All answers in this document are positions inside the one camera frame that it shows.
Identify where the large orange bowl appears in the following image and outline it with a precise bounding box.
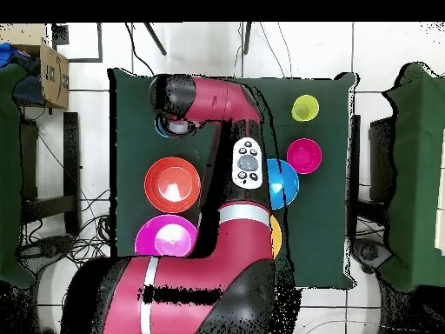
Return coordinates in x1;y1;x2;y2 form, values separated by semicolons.
269;214;283;259

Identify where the black metal frame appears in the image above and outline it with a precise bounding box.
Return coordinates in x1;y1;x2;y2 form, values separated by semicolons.
354;114;394;227
19;111;82;237

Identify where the small crimson bowl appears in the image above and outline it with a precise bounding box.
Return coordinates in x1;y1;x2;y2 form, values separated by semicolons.
286;137;323;175

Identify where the dark green table cloth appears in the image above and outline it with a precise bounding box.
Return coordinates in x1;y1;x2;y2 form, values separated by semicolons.
108;67;359;290

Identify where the shallow red-orange bowl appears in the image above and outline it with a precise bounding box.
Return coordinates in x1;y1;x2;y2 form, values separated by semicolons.
143;156;202;214

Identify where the medium blue bowl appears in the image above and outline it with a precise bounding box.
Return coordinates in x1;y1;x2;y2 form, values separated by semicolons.
266;158;300;210

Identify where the black stand leg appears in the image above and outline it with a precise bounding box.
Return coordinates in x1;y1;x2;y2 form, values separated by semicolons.
142;22;168;57
240;22;253;56

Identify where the green side table cloth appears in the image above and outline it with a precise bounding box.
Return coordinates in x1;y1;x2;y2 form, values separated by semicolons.
0;62;39;288
382;62;445;293

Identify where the cardboard box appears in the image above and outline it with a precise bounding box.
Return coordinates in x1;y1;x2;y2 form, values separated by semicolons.
0;23;70;110

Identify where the yellow cup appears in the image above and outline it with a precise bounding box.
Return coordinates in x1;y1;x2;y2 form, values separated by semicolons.
290;94;320;123

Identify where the large pink bowl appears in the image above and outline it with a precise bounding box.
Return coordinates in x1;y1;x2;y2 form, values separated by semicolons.
134;214;199;258

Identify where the blue cup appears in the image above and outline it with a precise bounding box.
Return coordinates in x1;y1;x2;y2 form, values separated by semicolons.
154;114;175;139

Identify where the dark bag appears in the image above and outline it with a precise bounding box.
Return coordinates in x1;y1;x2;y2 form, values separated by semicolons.
13;57;48;107

